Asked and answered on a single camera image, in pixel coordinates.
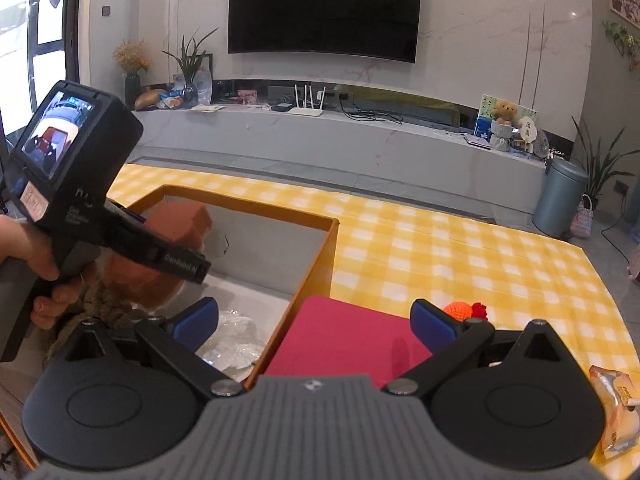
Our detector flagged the green plant in glass vase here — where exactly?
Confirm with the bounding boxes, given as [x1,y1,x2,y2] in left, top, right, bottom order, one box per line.
[162,27,219,108]

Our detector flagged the hanging green vine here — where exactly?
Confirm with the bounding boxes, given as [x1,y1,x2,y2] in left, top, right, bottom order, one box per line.
[602,20,640,73]

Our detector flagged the white box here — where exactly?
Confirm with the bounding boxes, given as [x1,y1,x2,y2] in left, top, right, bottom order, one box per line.
[0,184,341,467]

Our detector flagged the grey-blue trash can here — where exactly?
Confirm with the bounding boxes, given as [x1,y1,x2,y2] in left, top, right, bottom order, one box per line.
[531,157,590,239]

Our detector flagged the framed wall picture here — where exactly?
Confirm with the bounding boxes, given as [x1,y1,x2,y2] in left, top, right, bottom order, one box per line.
[606,0,640,28]

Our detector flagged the glass sliding door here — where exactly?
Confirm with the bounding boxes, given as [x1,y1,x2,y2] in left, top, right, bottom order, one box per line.
[0,0,83,161]

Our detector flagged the orange snack packet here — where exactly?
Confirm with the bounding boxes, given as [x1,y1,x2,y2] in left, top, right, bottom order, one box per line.
[589,364,640,461]

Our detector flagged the brown bread-shaped cushion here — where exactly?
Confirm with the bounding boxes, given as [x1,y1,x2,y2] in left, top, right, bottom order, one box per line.
[135,88,168,110]

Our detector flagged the white marble tv cabinet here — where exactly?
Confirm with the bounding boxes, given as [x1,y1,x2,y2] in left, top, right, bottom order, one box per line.
[132,105,551,213]

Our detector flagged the white round fan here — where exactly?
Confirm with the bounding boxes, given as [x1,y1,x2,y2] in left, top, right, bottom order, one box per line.
[520,127,550,158]

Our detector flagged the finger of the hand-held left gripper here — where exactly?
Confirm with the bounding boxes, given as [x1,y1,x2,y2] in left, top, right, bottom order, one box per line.
[107,199,147,224]

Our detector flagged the olive knitted cloth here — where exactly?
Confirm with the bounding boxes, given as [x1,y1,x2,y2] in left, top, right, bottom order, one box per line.
[45,280,146,356]

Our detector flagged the clear plastic bag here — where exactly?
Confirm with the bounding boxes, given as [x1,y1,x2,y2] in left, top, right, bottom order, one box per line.
[197,310,268,382]

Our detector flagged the red cloth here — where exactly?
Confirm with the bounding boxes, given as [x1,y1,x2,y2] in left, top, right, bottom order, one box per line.
[262,295,433,391]

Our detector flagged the dark vase with dried flowers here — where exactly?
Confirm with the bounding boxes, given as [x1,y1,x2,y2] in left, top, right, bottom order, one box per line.
[112,40,151,110]

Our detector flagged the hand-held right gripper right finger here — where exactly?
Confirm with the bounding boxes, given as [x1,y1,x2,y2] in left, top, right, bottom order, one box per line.
[387,298,568,396]

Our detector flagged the person's left hand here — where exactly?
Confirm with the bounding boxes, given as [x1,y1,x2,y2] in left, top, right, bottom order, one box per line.
[0,214,101,331]

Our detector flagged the black wall television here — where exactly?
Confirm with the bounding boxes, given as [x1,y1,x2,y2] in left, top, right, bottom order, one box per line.
[227,0,423,64]

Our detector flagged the woven basket bag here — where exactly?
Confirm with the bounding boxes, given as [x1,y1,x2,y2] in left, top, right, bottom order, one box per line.
[572,194,596,240]

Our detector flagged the black cables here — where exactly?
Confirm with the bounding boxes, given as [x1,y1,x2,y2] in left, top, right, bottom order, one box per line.
[340,94,403,125]

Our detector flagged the yellow checked tablecloth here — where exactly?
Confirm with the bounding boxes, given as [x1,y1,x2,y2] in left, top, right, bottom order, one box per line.
[107,162,640,480]

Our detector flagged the white plastic bag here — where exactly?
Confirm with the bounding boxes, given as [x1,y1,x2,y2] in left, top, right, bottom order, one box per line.
[172,71,213,106]

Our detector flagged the brown teddy bear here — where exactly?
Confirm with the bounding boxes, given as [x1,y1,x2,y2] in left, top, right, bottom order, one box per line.
[490,101,518,152]

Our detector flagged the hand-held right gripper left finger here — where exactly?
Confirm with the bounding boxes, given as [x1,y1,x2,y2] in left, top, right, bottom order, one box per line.
[64,296,241,397]

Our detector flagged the brown plush toy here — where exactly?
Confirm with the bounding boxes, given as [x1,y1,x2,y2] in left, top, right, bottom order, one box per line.
[102,203,211,308]

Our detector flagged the tall green potted plant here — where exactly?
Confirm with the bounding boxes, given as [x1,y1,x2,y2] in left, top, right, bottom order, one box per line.
[570,115,631,201]

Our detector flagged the orange knitted toy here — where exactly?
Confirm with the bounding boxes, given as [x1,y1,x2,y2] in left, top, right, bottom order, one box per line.
[442,301,488,322]

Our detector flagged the white router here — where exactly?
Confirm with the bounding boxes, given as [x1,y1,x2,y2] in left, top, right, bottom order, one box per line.
[290,84,327,117]

